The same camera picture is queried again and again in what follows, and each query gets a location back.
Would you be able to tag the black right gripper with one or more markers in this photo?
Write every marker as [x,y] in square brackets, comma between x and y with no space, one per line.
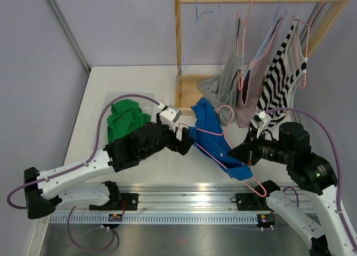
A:
[242,152]

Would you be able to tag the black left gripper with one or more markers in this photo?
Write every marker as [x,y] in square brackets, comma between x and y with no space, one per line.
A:
[181,146]

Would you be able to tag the blue tank top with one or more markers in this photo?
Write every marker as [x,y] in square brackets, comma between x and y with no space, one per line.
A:
[209,140]

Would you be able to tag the green tank top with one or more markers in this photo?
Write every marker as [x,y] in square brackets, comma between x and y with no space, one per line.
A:
[126,116]

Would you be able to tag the grey tank top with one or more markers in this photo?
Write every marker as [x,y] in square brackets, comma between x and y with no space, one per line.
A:
[220,90]

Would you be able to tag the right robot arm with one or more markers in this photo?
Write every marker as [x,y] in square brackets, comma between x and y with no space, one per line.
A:
[332,235]

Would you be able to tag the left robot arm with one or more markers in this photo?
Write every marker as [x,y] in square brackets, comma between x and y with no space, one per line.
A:
[37,206]

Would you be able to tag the mauve tank top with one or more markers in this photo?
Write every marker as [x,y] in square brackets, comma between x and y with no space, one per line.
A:
[249,95]

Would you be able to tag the black white striped tank top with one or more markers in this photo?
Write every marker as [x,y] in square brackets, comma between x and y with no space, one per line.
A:
[283,77]

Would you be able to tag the white plastic basket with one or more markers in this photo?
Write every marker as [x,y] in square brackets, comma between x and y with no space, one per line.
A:
[147,107]

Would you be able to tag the wooden clothes rack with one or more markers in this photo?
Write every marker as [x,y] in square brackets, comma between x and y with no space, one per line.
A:
[186,91]

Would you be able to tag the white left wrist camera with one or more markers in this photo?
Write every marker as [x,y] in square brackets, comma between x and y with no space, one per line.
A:
[169,115]

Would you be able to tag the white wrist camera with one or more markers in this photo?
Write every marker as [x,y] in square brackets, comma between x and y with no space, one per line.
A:
[169,115]
[260,121]

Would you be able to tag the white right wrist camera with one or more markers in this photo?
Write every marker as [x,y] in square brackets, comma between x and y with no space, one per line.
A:
[260,121]

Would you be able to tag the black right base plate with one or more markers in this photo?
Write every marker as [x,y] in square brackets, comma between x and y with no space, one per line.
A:
[250,202]

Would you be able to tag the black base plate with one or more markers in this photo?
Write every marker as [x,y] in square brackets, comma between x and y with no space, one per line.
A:
[250,202]
[129,201]

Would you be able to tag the aluminium mounting rail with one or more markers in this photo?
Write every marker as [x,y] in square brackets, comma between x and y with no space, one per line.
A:
[96,185]

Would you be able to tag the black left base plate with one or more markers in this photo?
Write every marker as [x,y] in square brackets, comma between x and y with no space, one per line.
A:
[129,201]

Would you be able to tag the white slotted cable duct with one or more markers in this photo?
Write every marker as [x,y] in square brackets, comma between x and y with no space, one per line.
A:
[157,219]

